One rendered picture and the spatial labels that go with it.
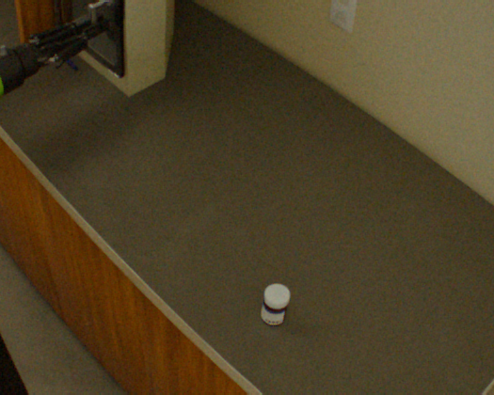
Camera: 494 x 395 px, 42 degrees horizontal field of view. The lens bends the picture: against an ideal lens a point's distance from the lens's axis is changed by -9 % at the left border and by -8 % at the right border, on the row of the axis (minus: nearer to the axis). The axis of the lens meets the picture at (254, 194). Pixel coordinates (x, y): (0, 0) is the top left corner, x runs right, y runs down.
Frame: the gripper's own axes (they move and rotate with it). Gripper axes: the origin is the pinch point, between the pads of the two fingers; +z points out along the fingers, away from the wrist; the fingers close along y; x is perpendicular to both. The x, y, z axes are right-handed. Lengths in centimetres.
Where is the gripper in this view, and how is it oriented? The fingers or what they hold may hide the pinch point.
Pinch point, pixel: (92, 27)
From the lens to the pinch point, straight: 154.6
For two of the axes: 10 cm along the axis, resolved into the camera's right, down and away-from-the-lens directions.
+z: 7.1, -4.8, 5.1
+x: -0.8, 6.7, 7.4
